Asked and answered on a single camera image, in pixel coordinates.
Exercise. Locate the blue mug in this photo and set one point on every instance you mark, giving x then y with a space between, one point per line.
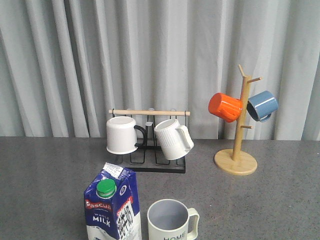
261 106

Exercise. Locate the white ribbed mug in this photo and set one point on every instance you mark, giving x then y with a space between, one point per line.
174 138

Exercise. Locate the wooden mug tree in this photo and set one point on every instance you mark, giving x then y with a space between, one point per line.
233 160

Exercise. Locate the grey curtain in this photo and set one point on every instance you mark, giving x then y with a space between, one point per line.
65 63

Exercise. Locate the cream mug with grey interior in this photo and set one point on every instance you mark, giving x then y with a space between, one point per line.
170 219

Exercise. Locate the orange mug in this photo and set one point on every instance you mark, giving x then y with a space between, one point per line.
225 107

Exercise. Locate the black wire mug rack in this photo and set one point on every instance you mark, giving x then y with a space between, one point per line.
149 157

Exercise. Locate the blue white milk carton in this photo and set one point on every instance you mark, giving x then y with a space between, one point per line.
111 205

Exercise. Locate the white mug with black handle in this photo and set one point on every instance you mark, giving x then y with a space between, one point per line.
121 136

